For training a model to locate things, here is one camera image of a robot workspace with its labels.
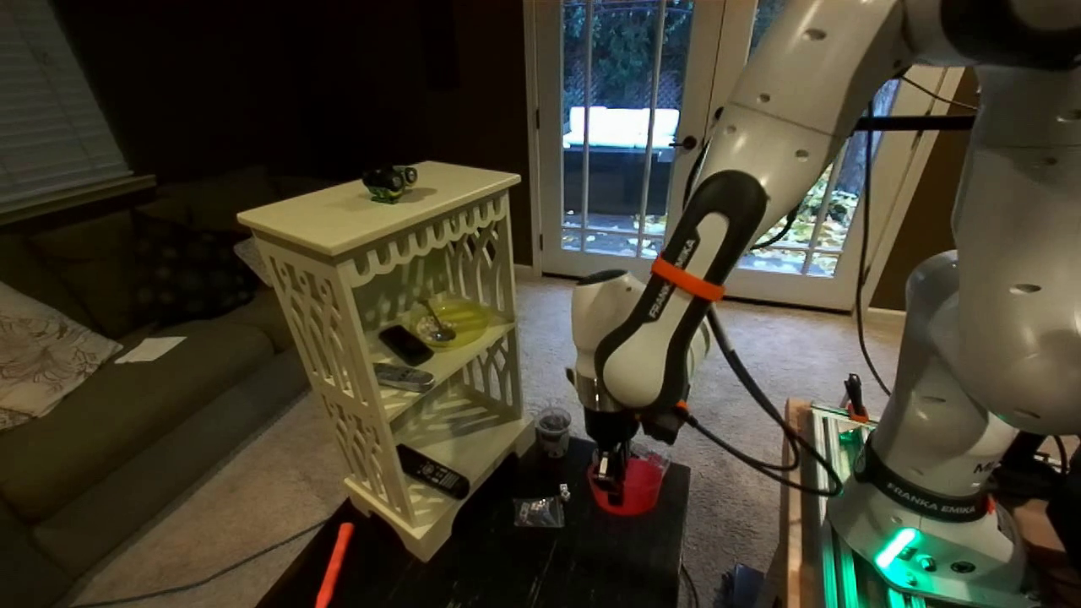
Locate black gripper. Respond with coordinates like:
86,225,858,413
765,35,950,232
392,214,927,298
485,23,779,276
585,409,686,507

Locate red plastic bowl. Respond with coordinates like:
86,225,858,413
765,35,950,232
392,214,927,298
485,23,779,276
591,457,666,518

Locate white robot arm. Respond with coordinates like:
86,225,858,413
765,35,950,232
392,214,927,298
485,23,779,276
571,0,1081,608

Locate small cup on table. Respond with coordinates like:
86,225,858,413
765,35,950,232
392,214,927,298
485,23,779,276
534,413,571,458

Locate crumpled plastic wrapper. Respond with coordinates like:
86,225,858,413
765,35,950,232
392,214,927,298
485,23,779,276
515,488,566,531

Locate black remote on lower shelf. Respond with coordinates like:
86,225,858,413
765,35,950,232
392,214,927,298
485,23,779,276
396,446,470,501

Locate black remote on shelf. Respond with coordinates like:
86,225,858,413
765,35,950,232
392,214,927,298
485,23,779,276
377,323,432,364
396,446,470,501

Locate yellow green plate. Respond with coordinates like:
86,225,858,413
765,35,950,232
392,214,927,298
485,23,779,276
416,298,493,349

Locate black remote on middle shelf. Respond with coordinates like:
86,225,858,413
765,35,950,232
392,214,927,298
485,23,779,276
377,323,432,364

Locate white ornate shelf unit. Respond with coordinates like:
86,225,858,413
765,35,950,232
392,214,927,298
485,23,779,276
240,162,530,562

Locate black toy car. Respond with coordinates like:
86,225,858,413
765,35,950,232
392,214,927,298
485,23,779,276
360,164,419,202

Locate white french door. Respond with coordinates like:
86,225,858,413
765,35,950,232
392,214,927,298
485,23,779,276
525,0,966,312

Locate paper on grey couch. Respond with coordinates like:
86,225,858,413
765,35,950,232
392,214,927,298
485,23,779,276
116,333,187,364

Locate grey green couch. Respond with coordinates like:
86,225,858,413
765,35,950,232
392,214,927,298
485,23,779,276
0,208,308,608

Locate light pillow on couch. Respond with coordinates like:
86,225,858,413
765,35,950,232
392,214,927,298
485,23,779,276
0,285,119,429

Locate window blinds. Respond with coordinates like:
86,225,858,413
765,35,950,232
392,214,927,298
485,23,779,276
0,0,150,217

